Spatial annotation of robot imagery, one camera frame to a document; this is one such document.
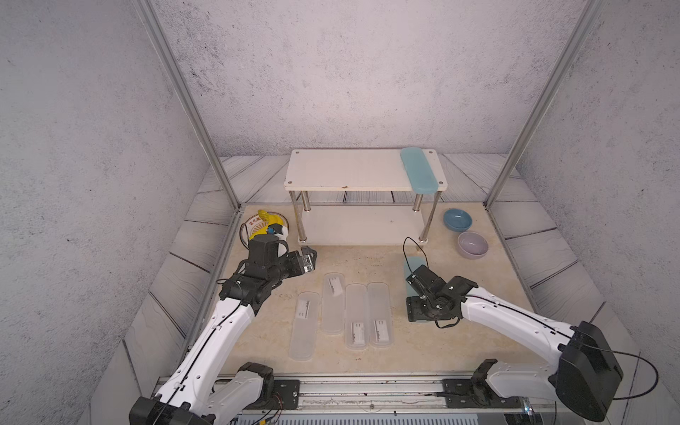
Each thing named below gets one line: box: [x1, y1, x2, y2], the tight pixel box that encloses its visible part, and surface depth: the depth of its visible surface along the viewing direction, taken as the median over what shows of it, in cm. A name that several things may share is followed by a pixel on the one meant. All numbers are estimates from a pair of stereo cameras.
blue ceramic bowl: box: [442, 208, 473, 232], surface depth 114 cm
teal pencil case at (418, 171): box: [400, 146, 440, 195], surface depth 86 cm
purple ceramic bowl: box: [456, 231, 489, 260], surface depth 104 cm
